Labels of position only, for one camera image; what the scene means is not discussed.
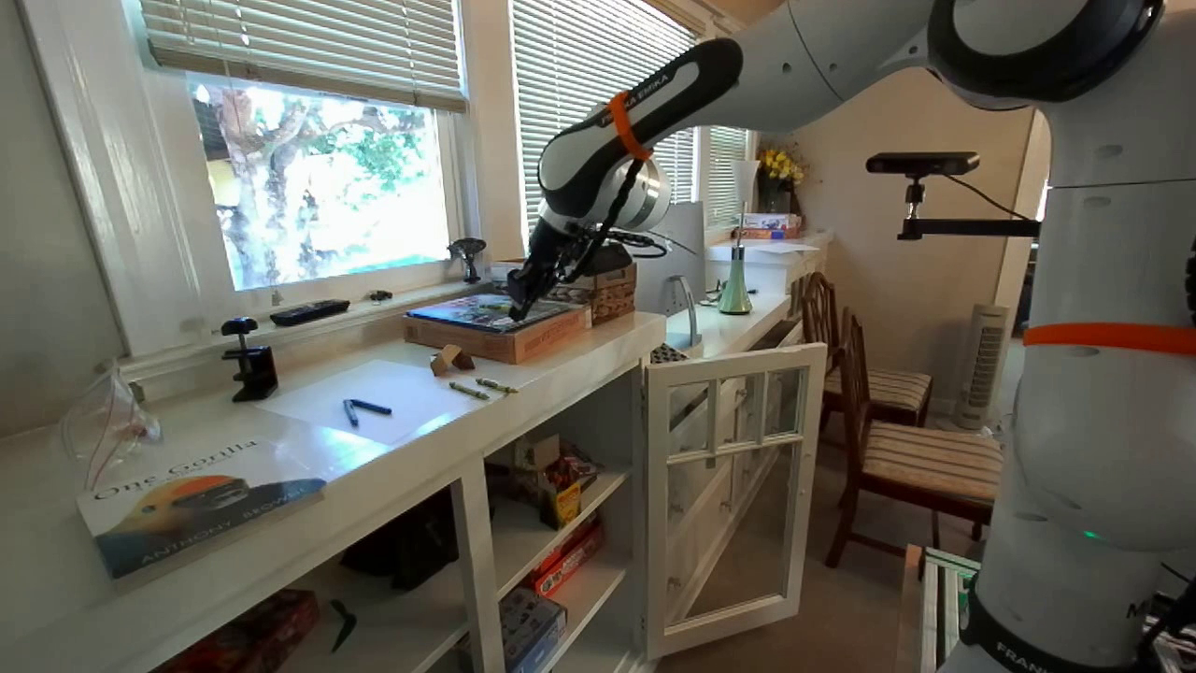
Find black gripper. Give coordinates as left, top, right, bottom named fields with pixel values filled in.
left=503, top=221, right=635, bottom=324

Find dark colourful cover book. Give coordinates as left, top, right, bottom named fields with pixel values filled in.
left=409, top=288, right=583, bottom=337

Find large sunset cover book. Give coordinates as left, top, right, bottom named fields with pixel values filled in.
left=75, top=425, right=328, bottom=580

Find orange cardboard game box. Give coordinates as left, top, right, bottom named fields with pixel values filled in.
left=405, top=299, right=595, bottom=369

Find wooden crate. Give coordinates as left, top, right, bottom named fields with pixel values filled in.
left=483, top=254, right=640, bottom=329

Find white paper sheet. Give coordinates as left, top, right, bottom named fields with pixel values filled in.
left=263, top=354, right=517, bottom=455

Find small pale cardboard box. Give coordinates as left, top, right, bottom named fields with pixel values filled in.
left=507, top=431, right=567, bottom=479

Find yellow red game box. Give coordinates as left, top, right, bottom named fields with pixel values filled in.
left=534, top=450, right=607, bottom=530

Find green bottle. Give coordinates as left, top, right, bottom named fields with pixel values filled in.
left=719, top=237, right=756, bottom=318

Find black remote control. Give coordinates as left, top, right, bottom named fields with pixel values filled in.
left=264, top=297, right=355, bottom=333

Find tall white window blind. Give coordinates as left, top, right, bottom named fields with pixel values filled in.
left=507, top=0, right=700, bottom=258

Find white paned cabinet door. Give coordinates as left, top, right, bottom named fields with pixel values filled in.
left=640, top=342, right=828, bottom=662

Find white shelf cabinet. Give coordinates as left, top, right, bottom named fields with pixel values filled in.
left=123, top=278, right=827, bottom=673

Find yellow flowers in vase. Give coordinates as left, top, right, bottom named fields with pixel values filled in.
left=752, top=147, right=807, bottom=216

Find dark bag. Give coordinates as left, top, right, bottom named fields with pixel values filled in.
left=340, top=492, right=461, bottom=591

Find black clamp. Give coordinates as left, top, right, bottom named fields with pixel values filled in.
left=220, top=315, right=281, bottom=404

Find blue box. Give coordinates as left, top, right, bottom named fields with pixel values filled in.
left=497, top=582, right=573, bottom=673

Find wide white window blind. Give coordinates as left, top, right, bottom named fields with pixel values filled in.
left=138, top=0, right=471, bottom=111

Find wooden chair striped seat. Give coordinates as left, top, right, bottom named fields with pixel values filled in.
left=822, top=312, right=1009, bottom=572
left=787, top=271, right=935, bottom=431

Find small black tool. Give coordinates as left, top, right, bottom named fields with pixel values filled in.
left=324, top=600, right=364, bottom=654

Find brown shelf item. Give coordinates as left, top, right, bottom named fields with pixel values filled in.
left=159, top=586, right=324, bottom=673

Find clear plastic bag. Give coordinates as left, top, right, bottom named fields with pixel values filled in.
left=57, top=361, right=164, bottom=481

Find white tower heater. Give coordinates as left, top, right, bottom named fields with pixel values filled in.
left=952, top=299, right=1021, bottom=435

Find black stereo camera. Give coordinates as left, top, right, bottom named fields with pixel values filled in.
left=864, top=151, right=984, bottom=178

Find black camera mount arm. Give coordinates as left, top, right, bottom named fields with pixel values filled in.
left=892, top=173, right=1041, bottom=242

